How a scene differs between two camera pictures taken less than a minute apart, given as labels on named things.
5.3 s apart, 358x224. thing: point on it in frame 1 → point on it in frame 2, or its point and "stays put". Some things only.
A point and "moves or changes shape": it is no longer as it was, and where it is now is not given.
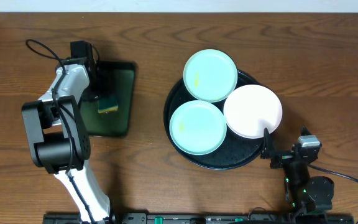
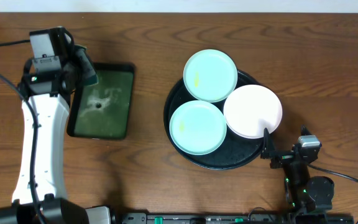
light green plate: x=197 y=127 stays put
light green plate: x=210 y=75 stays put
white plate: x=250 y=109 stays put
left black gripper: x=95 y=88 → x=84 y=66
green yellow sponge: x=107 y=106 moves or changes shape
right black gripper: x=285 y=157 stays put
